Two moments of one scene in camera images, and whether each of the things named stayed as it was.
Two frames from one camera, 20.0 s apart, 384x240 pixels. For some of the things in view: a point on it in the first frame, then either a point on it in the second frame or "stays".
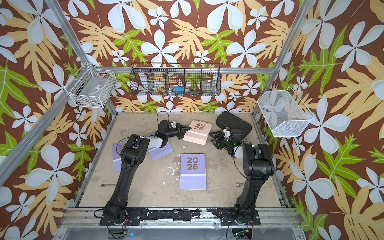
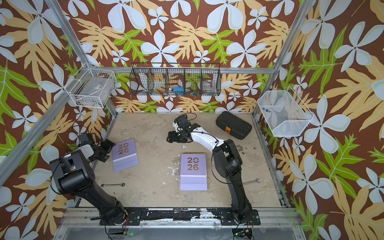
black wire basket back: [175, 79] stays
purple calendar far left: [116, 150] stays
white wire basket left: [92, 88] stays
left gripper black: [181, 130] -> [109, 145]
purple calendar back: [154, 149] -> [193, 172]
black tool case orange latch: [224, 119] stays
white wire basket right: [285, 114] stays
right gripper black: [220, 134] -> [172, 137]
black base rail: [227, 217] stays
